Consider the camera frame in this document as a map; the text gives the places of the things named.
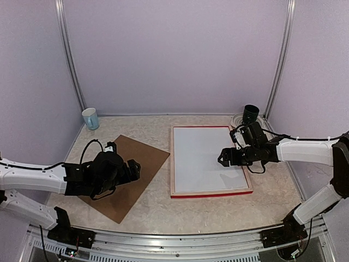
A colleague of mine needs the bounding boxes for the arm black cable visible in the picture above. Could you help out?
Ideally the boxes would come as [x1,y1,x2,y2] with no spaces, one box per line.
[0,138,106,171]
[261,128,349,142]

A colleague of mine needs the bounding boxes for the light blue mug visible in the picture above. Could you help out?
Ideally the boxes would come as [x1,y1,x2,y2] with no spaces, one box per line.
[82,108,99,130]

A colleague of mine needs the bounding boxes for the white patterned plate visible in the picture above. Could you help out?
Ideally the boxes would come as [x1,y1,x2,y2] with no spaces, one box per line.
[230,113,266,128]

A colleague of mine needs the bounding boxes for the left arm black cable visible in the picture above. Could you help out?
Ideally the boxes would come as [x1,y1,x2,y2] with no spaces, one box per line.
[0,138,106,171]

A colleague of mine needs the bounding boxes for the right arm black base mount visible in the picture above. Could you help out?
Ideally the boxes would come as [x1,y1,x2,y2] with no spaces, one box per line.
[260,227,308,248]

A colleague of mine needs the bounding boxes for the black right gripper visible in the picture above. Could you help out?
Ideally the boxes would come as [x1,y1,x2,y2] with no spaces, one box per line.
[218,144,259,167]

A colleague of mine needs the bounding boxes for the brown backing cardboard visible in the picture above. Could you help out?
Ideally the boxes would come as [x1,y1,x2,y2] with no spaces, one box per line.
[80,135,170,224]

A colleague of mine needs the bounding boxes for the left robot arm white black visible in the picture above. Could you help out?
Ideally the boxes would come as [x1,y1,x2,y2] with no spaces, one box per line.
[1,151,141,243]

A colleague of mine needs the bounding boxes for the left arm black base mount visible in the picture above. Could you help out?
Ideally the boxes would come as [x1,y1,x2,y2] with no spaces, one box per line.
[47,227,96,249]

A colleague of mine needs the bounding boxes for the left aluminium corner post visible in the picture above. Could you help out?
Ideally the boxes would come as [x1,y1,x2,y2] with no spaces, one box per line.
[55,0,86,112]

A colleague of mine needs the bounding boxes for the red wooden picture frame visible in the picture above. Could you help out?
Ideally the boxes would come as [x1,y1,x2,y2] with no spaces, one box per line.
[170,125,254,199]

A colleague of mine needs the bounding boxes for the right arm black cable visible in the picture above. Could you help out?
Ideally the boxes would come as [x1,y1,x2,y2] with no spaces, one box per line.
[261,128,349,142]

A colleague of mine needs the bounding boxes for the aluminium corner post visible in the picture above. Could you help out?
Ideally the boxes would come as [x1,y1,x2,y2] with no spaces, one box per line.
[263,0,296,121]
[55,0,86,112]

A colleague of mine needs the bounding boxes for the dark green cup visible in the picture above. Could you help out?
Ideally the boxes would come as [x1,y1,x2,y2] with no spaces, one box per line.
[242,104,260,124]

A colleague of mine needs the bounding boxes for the aluminium front rail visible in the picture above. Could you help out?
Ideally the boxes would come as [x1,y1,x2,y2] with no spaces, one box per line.
[17,217,336,261]

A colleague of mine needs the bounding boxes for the right aluminium corner post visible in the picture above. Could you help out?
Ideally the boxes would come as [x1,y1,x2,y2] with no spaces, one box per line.
[263,0,296,121]

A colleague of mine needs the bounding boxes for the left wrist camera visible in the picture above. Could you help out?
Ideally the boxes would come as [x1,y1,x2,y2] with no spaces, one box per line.
[104,142,117,153]

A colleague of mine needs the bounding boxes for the cat photo print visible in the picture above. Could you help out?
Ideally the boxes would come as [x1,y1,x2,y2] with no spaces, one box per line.
[173,127,250,193]

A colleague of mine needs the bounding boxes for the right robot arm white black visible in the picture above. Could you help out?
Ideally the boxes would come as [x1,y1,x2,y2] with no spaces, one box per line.
[218,127,348,247]

